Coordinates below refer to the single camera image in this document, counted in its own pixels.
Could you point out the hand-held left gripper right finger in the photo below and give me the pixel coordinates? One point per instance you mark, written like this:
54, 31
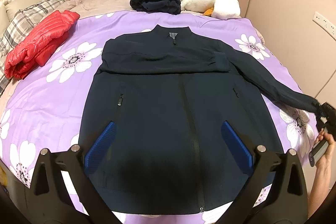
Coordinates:
236, 146

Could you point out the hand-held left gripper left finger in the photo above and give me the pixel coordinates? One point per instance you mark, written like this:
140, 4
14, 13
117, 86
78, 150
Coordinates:
101, 145

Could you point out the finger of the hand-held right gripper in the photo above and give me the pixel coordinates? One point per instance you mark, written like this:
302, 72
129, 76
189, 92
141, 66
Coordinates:
319, 109

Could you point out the navy zip jacket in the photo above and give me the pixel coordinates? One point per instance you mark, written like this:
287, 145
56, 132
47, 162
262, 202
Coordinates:
157, 108

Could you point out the person's right forearm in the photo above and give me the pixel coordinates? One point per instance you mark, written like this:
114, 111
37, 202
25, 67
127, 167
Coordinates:
323, 187

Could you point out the folded navy clothes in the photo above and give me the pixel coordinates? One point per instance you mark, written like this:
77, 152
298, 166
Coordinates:
155, 2

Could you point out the person's right hand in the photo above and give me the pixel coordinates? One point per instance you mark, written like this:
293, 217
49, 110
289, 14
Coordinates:
329, 145

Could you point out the purple floral blanket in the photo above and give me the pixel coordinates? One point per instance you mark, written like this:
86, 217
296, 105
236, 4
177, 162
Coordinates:
78, 82

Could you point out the red down jacket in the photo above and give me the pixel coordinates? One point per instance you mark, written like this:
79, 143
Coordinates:
39, 40

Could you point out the grey plaid pillow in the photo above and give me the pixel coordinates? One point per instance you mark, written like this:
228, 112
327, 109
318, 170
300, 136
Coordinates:
26, 14

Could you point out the beige pillow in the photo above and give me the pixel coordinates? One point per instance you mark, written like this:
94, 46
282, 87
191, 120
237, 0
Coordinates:
15, 5

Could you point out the white wall socket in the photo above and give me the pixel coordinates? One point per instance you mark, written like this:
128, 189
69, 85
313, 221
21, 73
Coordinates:
324, 22

